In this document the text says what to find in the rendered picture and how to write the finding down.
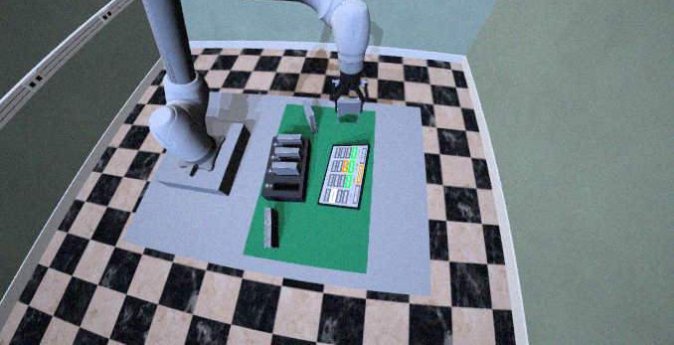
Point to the green flat mat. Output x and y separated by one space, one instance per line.
311 234

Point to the status display screen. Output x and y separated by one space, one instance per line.
344 178

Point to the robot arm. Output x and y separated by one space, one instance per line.
184 132

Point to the grey hard drive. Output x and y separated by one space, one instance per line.
348 110
311 115
288 154
290 140
286 168

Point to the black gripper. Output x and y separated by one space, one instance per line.
349 79

